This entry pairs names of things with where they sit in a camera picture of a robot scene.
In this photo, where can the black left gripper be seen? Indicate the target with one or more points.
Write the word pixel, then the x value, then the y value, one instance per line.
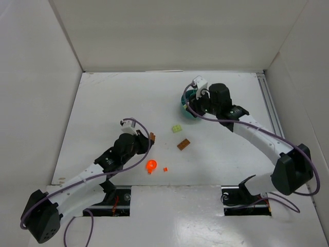
pixel 143 142

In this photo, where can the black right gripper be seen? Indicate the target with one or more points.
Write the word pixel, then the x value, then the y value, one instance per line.
pixel 194 103

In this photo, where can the brown lego plate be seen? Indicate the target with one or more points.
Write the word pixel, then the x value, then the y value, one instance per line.
pixel 152 138
pixel 183 144

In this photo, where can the light green curved lego brick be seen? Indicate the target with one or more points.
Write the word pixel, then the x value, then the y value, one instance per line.
pixel 176 128

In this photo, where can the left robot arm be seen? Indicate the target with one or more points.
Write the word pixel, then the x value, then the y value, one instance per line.
pixel 46 211

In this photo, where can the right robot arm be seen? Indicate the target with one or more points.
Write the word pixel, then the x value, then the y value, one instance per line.
pixel 293 166

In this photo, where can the brown flat lego plate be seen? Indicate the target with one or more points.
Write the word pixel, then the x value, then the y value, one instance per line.
pixel 183 144

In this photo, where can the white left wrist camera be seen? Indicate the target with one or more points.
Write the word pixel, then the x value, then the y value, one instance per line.
pixel 128 126

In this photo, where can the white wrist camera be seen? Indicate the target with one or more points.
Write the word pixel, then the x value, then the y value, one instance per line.
pixel 199 83
pixel 128 126

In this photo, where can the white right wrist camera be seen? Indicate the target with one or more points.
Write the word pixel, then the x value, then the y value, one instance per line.
pixel 199 83

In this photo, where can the orange plastic ring disc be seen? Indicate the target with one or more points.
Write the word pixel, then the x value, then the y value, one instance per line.
pixel 151 165

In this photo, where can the aluminium rail at right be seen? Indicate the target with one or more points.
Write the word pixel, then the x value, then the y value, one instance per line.
pixel 270 106

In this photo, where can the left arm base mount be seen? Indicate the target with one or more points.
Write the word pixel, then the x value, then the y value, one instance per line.
pixel 116 202

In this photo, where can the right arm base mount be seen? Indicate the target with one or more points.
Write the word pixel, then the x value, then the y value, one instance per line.
pixel 237 202

